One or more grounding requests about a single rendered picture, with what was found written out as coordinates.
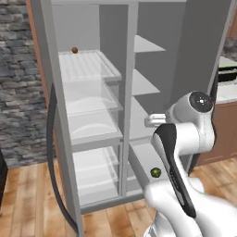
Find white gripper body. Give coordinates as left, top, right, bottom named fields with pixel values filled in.
left=143, top=112, right=168, bottom=129

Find grey door shelf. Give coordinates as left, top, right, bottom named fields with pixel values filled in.
left=133, top=34, right=167, bottom=54
left=129, top=95, right=156, bottom=142
left=131, top=69, right=161, bottom=97

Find green broccoli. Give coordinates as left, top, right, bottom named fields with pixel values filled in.
left=150, top=167, right=162, bottom=179

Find clear fridge crisper drawer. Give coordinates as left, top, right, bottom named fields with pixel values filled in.
left=63, top=79, right=125, bottom=153

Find clear freezer drawer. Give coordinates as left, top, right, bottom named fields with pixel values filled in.
left=72, top=144, right=122, bottom=207

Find clear ribbed fridge shelf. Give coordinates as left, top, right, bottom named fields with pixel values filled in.
left=57, top=49, right=123, bottom=83

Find grey left fridge door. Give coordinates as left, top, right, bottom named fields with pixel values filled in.
left=30, top=0, right=84, bottom=237

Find grey fridge cabinet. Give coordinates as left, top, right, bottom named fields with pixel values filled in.
left=49, top=0, right=141, bottom=215

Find grey door bin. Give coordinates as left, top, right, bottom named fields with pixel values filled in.
left=127, top=140, right=174, bottom=193

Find brown base cupboards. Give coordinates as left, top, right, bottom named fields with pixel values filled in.
left=196, top=101, right=237, bottom=167

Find black hob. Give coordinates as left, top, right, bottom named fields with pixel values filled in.
left=218, top=65, right=237, bottom=83

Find brown wooden side panel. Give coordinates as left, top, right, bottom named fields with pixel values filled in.
left=25, top=0, right=51, bottom=105

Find black appliance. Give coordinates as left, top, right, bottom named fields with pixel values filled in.
left=0, top=149, right=9, bottom=215

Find brown wall cupboard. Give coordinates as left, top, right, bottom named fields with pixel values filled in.
left=227, top=16, right=237, bottom=39

